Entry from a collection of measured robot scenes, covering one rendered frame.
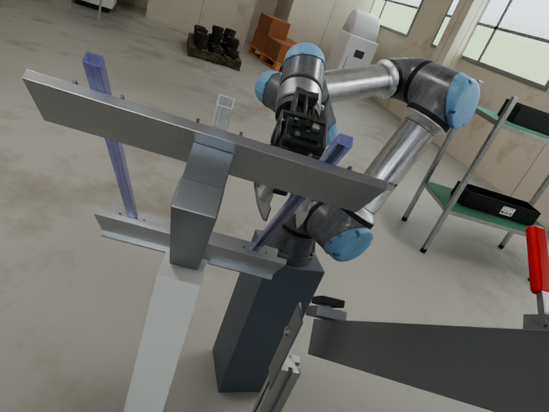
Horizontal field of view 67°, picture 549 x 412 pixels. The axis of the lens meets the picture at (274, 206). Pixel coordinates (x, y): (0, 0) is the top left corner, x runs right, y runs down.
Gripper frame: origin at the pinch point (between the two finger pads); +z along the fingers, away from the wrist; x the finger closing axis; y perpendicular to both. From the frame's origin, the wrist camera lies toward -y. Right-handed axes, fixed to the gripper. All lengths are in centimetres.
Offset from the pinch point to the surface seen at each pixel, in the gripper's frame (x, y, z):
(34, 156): -108, -155, -107
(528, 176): 320, -221, -295
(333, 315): 13.3, -12.1, 6.7
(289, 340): 9.0, -20.9, 9.1
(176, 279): -11.6, -4.9, 10.0
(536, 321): 17.3, 20.9, 17.8
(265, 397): 9.3, -34.3, 16.0
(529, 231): 17.4, 22.5, 10.2
